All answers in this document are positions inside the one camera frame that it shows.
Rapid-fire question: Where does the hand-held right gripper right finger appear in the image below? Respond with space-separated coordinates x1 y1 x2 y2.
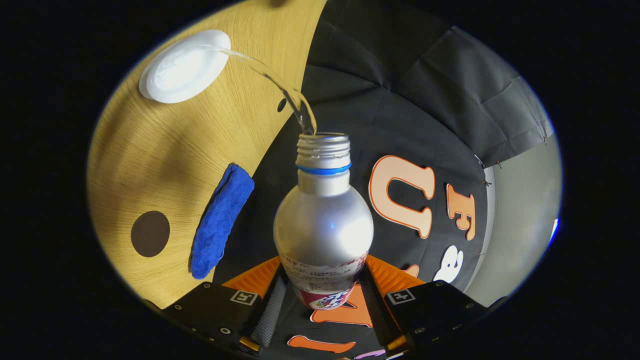
361 254 508 356

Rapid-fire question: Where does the silver water bottle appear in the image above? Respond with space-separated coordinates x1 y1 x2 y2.
273 132 375 311

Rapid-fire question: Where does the clear water stream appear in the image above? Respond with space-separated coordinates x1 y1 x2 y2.
215 46 317 136

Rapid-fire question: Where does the blue towel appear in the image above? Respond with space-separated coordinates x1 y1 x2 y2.
190 163 255 280

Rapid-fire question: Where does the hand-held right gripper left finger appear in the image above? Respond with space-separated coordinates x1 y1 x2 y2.
162 256 288 353

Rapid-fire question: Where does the black backdrop cloth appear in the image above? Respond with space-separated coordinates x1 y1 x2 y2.
212 0 556 360

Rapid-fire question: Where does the dark round coaster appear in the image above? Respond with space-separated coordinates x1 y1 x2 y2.
131 211 171 258

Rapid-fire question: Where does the white saucer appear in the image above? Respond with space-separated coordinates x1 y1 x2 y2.
138 52 221 104

